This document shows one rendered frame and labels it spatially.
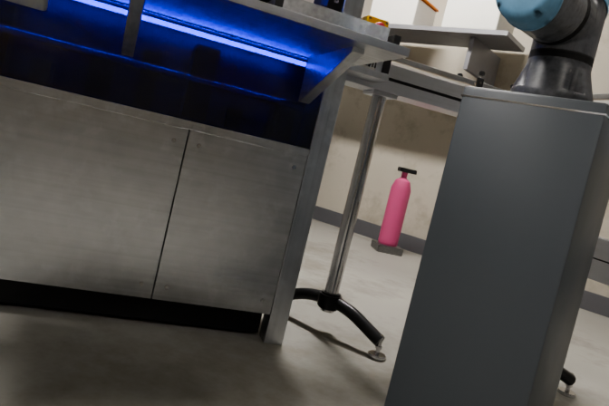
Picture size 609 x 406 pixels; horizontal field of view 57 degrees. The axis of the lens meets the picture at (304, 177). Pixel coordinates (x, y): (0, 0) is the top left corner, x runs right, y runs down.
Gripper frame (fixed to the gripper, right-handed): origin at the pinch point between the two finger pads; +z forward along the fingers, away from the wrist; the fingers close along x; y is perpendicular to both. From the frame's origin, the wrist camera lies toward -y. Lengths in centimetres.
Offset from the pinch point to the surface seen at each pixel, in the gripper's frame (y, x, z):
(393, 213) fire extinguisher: 239, -148, 69
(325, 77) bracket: 19.0, -0.2, 19.0
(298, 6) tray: 0.6, 15.9, 8.4
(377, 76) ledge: 38.0, -22.6, 11.8
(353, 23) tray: 0.5, 2.6, 8.1
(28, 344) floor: 20, 56, 98
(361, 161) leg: 53, -31, 38
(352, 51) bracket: 4.3, 0.0, 13.5
